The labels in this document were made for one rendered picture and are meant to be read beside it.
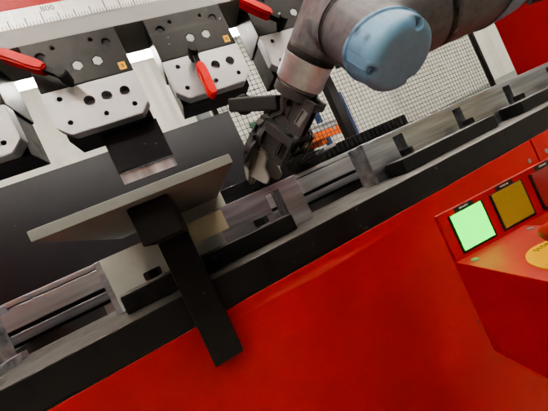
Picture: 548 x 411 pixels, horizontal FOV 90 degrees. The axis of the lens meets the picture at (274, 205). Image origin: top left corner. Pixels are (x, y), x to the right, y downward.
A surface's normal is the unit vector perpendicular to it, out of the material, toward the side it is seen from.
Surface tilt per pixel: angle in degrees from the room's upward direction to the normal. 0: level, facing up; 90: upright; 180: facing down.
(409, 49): 141
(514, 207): 90
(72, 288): 90
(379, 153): 90
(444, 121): 90
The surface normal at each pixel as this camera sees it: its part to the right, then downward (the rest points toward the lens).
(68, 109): 0.26, -0.11
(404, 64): 0.36, 0.71
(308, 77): 0.07, 0.68
